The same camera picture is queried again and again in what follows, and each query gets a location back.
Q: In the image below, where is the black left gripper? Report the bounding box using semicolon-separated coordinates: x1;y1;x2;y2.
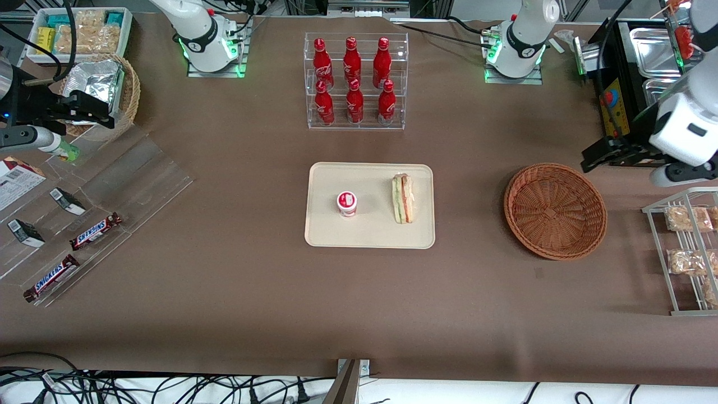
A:
580;134;669;173

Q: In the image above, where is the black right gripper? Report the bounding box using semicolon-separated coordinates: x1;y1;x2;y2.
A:
9;82;117;130

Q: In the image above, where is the triangular sandwich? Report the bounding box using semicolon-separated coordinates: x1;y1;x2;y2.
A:
391;173;415;225

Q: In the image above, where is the light wicker basket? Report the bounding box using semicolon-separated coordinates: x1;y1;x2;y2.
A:
58;53;141;143

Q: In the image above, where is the dark brown wicker basket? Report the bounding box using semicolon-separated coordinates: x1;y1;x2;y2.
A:
503;163;608;261

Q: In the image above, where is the beige plastic tray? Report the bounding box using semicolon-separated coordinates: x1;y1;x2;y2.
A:
304;162;436;250

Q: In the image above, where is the silver foil bag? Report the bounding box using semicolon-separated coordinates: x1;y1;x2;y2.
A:
66;58;126;125

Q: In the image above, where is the black food warmer machine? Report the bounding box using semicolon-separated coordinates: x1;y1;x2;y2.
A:
583;16;718;168

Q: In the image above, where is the clear bag of crackers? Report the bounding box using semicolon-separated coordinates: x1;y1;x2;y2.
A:
72;10;108;29
54;24;122;56

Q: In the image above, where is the white plastic bin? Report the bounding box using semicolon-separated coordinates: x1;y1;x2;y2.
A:
25;7;134;68

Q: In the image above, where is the yellow snack box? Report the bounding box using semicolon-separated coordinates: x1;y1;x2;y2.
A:
36;26;57;56

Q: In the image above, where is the small steel pan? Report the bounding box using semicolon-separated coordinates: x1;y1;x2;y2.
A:
642;78;683;108

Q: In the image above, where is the clear acrylic display stand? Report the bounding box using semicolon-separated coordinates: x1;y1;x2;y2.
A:
0;124;195;309

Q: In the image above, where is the small black and white box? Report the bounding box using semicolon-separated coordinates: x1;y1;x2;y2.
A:
49;187;87;217
6;218;46;249

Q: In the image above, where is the silver box with green light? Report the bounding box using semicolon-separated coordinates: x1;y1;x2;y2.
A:
572;36;604;77

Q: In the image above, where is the red and white carton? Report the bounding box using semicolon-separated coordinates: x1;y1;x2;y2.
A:
0;155;48;213

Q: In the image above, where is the large steel pan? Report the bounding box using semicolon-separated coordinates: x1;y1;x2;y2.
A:
629;26;683;80

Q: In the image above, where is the Snickers chocolate bar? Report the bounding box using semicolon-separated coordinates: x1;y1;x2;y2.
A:
68;212;123;252
22;254;81;304

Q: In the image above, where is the red food on skewer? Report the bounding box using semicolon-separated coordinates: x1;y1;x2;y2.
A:
668;0;698;61

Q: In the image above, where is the clear acrylic bottle rack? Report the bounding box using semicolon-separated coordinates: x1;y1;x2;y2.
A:
304;32;409;131

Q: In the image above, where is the red cola bottle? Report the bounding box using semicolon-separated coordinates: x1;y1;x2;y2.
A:
343;36;363;85
345;79;365;125
312;38;335;90
314;80;336;126
372;37;392;89
376;80;398;126

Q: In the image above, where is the brown table cover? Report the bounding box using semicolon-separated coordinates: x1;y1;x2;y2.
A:
0;11;718;388

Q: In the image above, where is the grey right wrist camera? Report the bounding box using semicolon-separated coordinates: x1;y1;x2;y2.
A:
0;126;63;155

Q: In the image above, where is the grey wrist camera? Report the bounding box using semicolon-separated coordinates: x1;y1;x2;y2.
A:
0;126;63;155
650;162;718;188

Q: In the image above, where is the grey wire shelf rack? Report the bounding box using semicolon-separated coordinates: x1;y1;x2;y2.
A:
642;186;718;317

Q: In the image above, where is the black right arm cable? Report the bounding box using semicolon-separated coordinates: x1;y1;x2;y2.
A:
0;0;78;84

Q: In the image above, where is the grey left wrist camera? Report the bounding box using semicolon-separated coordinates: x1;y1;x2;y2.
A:
650;162;718;188

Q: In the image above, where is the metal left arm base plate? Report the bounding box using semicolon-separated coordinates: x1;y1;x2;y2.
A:
484;28;544;86

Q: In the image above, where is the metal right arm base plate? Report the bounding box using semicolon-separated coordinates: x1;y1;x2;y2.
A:
186;16;254;79

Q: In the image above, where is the black table cable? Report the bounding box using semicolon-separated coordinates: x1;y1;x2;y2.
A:
393;16;501;44

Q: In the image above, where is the black cable bundle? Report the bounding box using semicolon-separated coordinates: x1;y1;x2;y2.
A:
0;351;337;404

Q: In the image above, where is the dark metal bar with bracket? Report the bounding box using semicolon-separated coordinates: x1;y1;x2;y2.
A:
323;359;371;404

